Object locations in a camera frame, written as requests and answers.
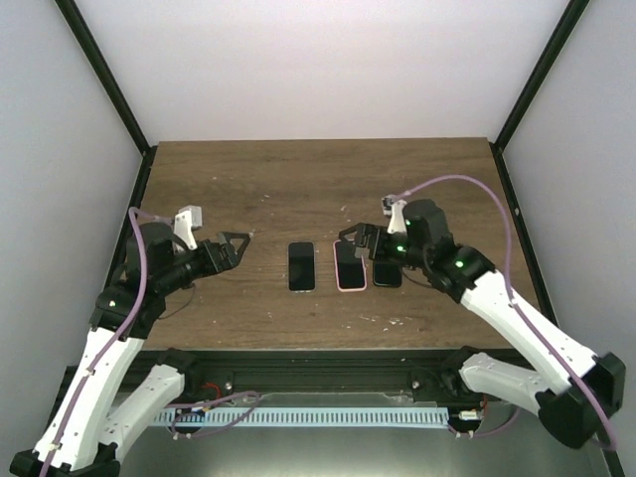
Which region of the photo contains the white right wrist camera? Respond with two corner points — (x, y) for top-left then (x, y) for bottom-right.
(382, 195), (407, 236)

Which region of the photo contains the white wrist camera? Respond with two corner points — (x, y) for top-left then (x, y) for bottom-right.
(173, 205), (203, 250)
(382, 195), (407, 236)

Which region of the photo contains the black aluminium frame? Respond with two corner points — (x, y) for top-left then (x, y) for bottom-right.
(27, 0), (636, 477)

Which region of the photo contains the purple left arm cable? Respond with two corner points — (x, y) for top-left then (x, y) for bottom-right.
(37, 207), (262, 477)

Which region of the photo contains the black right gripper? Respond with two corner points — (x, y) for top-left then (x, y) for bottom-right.
(339, 223), (429, 269)

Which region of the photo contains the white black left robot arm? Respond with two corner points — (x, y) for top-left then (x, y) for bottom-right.
(10, 222), (251, 476)

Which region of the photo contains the clear phone case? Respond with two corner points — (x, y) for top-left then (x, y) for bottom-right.
(286, 240), (318, 294)

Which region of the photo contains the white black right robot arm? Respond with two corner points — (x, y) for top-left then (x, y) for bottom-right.
(339, 200), (626, 449)

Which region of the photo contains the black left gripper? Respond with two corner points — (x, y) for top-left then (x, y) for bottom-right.
(158, 233), (251, 295)

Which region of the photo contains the light blue slotted cable duct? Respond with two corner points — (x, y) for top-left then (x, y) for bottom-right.
(150, 407), (449, 429)

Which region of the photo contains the pink phone case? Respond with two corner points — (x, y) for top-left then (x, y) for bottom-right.
(332, 239), (369, 293)

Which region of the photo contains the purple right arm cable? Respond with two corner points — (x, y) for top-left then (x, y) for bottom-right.
(395, 174), (618, 451)

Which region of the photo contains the black phone case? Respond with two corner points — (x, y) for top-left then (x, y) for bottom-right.
(372, 262), (402, 288)

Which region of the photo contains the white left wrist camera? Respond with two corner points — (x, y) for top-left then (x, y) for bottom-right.
(173, 205), (203, 250)

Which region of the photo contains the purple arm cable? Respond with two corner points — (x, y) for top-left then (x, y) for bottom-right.
(37, 207), (262, 477)
(395, 174), (618, 451)

